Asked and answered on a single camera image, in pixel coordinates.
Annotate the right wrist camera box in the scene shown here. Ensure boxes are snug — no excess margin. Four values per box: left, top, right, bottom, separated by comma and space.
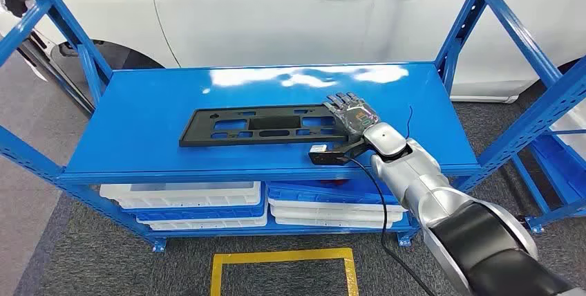
308, 140, 372, 167

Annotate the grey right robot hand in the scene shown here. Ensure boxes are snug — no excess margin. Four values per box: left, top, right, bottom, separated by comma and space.
322, 92, 381, 143

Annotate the thin black antenna wire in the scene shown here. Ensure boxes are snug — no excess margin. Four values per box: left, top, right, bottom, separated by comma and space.
405, 105, 415, 140

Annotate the white car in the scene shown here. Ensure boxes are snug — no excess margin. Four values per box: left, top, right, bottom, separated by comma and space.
0, 0, 586, 104

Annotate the blue metal shelf rack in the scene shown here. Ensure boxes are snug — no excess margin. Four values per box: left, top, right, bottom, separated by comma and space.
0, 0, 586, 254
510, 99, 586, 235

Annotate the black plastic panel part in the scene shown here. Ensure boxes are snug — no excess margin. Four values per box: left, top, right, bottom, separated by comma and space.
178, 103, 356, 149

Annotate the black camera cable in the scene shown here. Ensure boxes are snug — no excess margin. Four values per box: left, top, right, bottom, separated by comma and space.
347, 156, 437, 296

